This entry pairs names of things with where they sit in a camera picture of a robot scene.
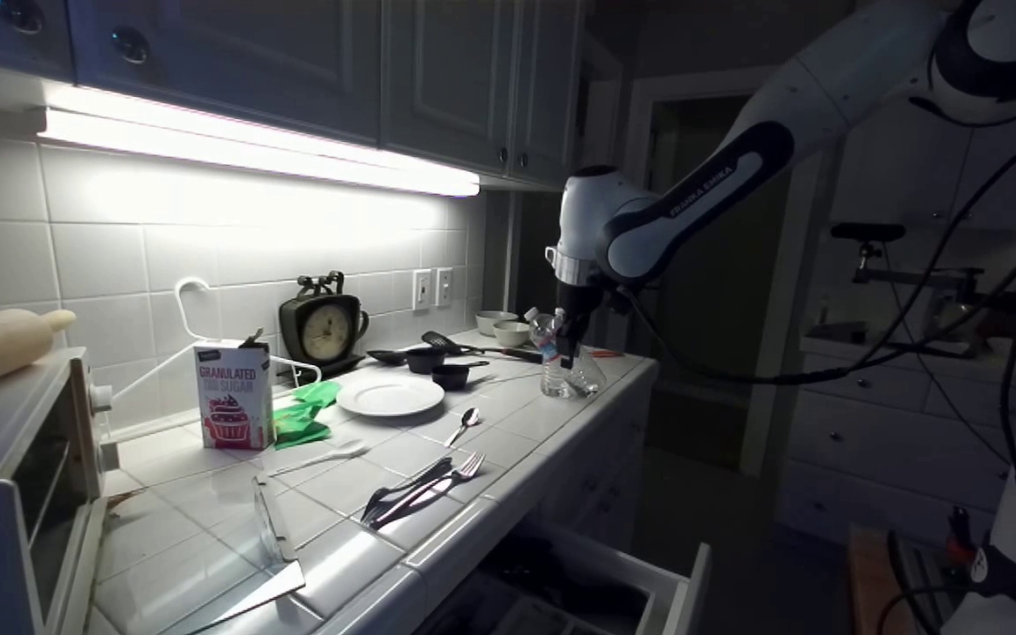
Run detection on wooden robot platform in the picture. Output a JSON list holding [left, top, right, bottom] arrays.
[[846, 521, 1006, 635]]

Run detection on white clothes hanger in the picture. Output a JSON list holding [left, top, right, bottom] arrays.
[[92, 272, 325, 409]]

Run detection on white open drawer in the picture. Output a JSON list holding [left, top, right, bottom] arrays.
[[413, 515, 717, 635]]

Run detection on dark kitchen faucet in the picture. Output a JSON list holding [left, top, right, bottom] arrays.
[[830, 218, 989, 298]]

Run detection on white wall plate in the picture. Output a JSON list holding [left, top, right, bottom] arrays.
[[408, 264, 438, 317], [430, 264, 458, 313]]

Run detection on black ladle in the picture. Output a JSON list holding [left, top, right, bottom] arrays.
[[365, 344, 416, 369]]

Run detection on white sink cabinet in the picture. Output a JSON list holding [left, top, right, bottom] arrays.
[[768, 331, 1014, 549]]

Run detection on black table clock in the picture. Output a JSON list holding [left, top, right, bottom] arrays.
[[276, 270, 375, 380]]

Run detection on under cabinet light strip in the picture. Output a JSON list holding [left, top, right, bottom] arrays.
[[35, 83, 487, 200]]

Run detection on metal spoon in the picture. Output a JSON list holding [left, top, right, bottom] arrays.
[[442, 401, 487, 453]]

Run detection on black measuring cup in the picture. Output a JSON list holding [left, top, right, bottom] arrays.
[[403, 347, 456, 377]]

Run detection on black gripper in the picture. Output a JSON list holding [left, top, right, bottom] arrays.
[[555, 278, 606, 368]]

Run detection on white lower cabinet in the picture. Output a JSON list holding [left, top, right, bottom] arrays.
[[413, 365, 664, 575]]

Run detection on upper kitchen cabinets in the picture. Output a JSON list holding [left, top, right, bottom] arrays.
[[0, 0, 593, 194]]

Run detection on small black cup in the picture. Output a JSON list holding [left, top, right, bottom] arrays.
[[430, 361, 476, 397]]

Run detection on green cloth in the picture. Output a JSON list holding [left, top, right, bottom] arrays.
[[267, 377, 345, 453]]

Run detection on dark handled table knife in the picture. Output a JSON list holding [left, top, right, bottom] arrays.
[[359, 455, 458, 532]]

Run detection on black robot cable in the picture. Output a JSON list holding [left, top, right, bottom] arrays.
[[626, 108, 1016, 393]]

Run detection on microwave oven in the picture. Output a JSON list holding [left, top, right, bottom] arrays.
[[0, 347, 113, 635]]

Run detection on white round plate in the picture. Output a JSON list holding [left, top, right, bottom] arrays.
[[335, 368, 452, 424]]

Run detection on white pink carton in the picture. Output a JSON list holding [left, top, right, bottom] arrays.
[[192, 337, 276, 455]]

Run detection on white plastic spoon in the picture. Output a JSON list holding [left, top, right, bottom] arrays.
[[253, 436, 375, 486]]

